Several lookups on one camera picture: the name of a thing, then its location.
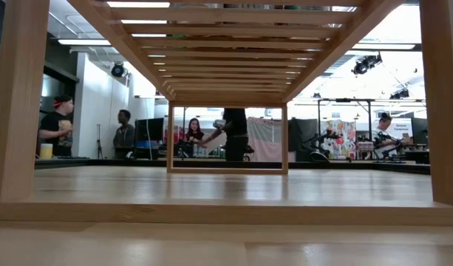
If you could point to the thin black tripod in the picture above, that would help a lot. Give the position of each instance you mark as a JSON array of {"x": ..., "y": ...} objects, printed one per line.
[{"x": 99, "y": 142}]

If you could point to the yellow cup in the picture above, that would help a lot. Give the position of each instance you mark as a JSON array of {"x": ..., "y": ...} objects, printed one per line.
[{"x": 46, "y": 151}]

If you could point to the person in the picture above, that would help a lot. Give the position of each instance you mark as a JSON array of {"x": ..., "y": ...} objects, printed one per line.
[
  {"x": 235, "y": 133},
  {"x": 194, "y": 132},
  {"x": 58, "y": 129},
  {"x": 124, "y": 134},
  {"x": 382, "y": 134}
]

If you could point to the black table edge rail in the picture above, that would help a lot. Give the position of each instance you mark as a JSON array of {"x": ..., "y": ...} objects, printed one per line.
[{"x": 396, "y": 167}]

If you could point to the wooden slatted shelf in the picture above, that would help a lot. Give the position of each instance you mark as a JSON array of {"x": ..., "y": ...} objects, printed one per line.
[{"x": 226, "y": 214}]

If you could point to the black monitor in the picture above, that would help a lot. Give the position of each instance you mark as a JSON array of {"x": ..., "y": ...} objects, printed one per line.
[
  {"x": 149, "y": 129},
  {"x": 419, "y": 130}
]

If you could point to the background robot rig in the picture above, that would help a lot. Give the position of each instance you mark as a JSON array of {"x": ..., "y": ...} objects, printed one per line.
[
  {"x": 390, "y": 153},
  {"x": 182, "y": 147}
]

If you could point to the black round ceiling device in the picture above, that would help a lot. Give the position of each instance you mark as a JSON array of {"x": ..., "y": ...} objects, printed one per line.
[{"x": 118, "y": 69}]

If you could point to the black cloth partition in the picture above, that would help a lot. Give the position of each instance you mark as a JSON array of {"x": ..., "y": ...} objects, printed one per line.
[{"x": 303, "y": 129}]

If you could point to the black gantry frame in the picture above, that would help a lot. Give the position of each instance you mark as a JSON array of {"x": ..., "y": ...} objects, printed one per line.
[{"x": 344, "y": 100}]

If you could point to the colourful patterned cloth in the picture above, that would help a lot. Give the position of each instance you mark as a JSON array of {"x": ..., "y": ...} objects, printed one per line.
[{"x": 344, "y": 142}]

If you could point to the white equipment sign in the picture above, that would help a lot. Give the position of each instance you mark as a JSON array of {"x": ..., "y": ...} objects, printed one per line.
[{"x": 400, "y": 127}]

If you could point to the pink cloth cover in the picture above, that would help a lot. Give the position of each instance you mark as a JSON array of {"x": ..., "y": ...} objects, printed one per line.
[{"x": 265, "y": 140}]

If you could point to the background black robot arm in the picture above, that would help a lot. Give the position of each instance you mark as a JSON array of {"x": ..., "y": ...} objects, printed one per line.
[{"x": 318, "y": 142}]

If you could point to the black ceiling camera rig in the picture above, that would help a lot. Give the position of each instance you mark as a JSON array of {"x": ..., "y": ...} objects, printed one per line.
[
  {"x": 366, "y": 63},
  {"x": 400, "y": 93}
]

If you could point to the ceiling light panel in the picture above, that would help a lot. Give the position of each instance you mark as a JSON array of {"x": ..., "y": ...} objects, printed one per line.
[
  {"x": 383, "y": 46},
  {"x": 84, "y": 42}
]

